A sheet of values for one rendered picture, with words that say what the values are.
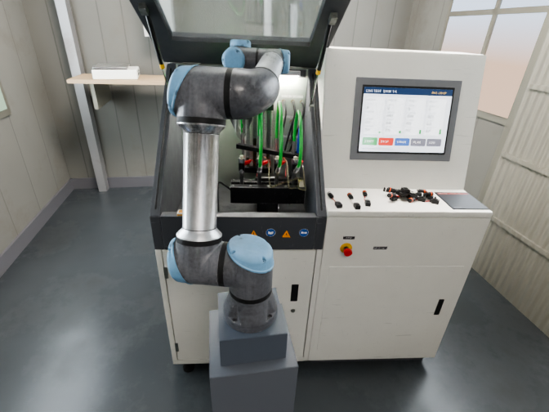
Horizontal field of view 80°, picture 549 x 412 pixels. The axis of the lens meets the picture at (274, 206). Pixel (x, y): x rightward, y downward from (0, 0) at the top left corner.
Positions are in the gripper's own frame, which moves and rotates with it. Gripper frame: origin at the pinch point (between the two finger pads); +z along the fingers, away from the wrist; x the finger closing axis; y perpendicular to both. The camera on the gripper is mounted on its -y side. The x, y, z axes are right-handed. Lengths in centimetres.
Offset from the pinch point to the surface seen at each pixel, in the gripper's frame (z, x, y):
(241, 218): 27.6, 0.5, 19.9
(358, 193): 24, 52, 3
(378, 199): 24, 59, 10
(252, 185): 23.9, 4.6, -3.8
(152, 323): 122, -55, -14
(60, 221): 122, -167, -133
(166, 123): -1.7, -32.5, -11.0
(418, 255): 46, 78, 20
